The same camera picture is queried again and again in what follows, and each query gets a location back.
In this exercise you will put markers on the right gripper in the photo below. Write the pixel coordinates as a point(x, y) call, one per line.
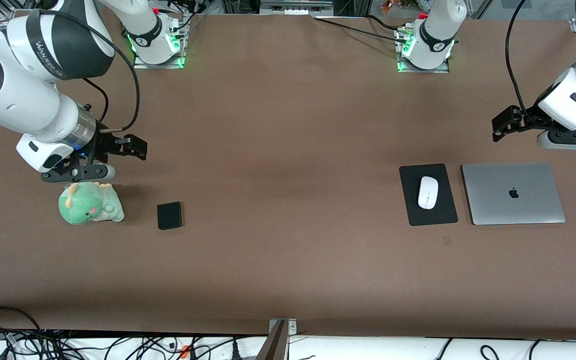
point(107, 145)

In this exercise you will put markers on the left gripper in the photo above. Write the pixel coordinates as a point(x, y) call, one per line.
point(527, 118)

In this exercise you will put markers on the small black square box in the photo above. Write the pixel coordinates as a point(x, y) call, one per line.
point(169, 216)

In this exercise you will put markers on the white computer mouse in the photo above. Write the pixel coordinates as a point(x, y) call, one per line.
point(427, 192)

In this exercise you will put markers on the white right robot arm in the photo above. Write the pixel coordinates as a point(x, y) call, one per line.
point(18, 100)

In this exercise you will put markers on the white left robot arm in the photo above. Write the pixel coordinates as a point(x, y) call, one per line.
point(435, 35)

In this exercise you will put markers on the black mouse pad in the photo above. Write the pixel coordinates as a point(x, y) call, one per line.
point(410, 200)

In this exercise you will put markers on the green plush dinosaur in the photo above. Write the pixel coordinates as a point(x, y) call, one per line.
point(88, 205)

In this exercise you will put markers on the silver closed laptop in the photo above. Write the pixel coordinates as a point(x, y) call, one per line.
point(513, 205)

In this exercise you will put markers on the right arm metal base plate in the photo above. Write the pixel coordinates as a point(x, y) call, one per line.
point(143, 64)

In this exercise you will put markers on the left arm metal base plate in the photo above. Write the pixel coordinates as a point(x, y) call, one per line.
point(418, 70)

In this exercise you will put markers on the aluminium frame rail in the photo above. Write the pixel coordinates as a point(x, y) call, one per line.
point(293, 7)

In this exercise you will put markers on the silver corner bracket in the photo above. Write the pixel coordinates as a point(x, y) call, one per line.
point(290, 326)

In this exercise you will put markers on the dark support post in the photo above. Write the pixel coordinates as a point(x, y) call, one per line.
point(274, 347)

